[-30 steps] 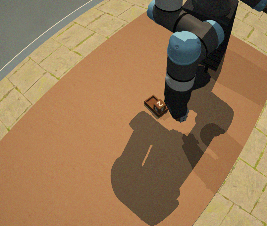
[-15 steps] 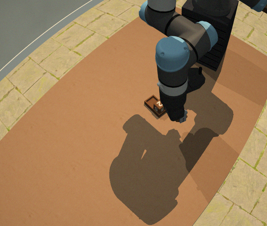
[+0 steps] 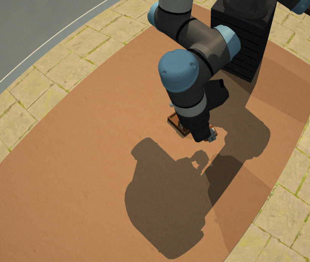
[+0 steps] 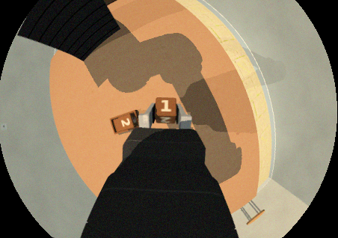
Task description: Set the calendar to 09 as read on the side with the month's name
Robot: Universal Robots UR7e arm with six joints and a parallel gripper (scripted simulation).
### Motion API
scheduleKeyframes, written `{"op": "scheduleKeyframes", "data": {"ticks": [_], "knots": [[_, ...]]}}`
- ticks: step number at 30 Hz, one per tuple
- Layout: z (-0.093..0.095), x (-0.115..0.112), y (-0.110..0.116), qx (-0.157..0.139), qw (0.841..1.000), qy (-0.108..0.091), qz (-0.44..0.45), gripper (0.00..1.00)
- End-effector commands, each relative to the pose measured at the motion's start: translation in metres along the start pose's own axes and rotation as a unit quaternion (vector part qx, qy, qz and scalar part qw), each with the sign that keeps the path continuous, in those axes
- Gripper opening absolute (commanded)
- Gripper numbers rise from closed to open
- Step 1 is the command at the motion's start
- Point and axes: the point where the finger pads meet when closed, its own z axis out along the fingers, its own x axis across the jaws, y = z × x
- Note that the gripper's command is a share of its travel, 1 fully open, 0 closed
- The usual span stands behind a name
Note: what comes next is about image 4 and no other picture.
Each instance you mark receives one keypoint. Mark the brown calendar cube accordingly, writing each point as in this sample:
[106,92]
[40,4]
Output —
[165,110]
[128,121]

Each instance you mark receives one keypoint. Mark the brown wooden tray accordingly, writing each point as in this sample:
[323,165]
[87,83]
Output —
[116,124]

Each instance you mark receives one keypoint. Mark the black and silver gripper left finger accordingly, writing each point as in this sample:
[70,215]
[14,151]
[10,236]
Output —
[148,118]

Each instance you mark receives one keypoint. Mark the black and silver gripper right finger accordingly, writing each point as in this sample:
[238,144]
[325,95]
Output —
[182,119]

